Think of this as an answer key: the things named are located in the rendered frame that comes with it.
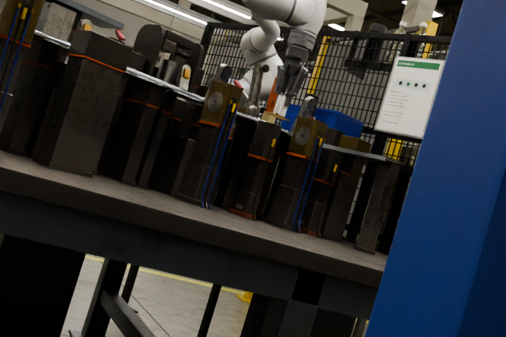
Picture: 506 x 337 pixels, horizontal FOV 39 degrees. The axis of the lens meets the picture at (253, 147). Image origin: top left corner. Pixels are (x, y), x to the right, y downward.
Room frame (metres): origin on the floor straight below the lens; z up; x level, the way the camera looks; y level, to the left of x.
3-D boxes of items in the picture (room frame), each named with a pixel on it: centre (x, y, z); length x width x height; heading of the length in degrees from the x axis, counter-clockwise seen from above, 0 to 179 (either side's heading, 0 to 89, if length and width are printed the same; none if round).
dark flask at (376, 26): (2.98, -0.36, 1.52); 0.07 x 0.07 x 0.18
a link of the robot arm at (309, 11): (2.37, -0.04, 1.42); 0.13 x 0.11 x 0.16; 108
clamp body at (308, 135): (2.18, -0.16, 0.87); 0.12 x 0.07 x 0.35; 44
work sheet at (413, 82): (2.69, -0.52, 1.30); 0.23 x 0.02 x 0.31; 44
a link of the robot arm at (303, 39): (2.38, -0.05, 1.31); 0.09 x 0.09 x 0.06
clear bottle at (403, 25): (2.90, -0.45, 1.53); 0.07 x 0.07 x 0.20
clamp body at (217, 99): (1.96, 0.11, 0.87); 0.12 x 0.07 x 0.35; 44
